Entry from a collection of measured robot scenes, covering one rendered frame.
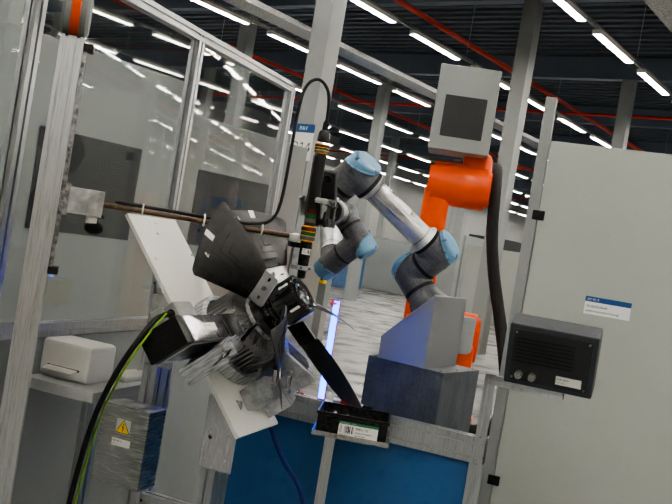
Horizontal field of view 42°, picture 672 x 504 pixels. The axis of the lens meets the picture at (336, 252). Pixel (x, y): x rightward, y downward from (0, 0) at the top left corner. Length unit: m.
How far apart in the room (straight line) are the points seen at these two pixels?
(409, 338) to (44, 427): 1.22
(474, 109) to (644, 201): 2.54
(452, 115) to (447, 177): 0.45
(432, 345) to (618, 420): 1.36
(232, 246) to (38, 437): 0.93
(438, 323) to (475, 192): 3.50
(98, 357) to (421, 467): 1.05
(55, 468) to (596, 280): 2.45
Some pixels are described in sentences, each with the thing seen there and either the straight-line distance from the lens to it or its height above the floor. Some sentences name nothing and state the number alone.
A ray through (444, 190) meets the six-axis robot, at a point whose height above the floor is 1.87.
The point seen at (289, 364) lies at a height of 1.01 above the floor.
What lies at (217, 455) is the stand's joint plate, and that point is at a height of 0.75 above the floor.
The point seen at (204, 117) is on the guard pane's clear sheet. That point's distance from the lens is 3.37.
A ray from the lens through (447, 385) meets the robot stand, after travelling 3.05.
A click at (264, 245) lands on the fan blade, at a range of 2.55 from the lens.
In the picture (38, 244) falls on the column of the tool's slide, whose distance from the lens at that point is 2.44.
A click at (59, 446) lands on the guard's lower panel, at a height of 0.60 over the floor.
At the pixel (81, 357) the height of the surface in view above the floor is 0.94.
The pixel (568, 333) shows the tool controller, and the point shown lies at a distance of 2.65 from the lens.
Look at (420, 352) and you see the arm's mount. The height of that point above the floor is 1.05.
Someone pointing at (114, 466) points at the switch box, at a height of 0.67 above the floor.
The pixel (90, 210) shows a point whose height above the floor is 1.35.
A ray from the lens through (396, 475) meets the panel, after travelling 2.87.
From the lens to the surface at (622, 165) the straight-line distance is 4.18.
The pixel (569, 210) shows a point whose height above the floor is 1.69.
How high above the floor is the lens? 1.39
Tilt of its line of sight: 1 degrees down
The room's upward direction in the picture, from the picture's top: 9 degrees clockwise
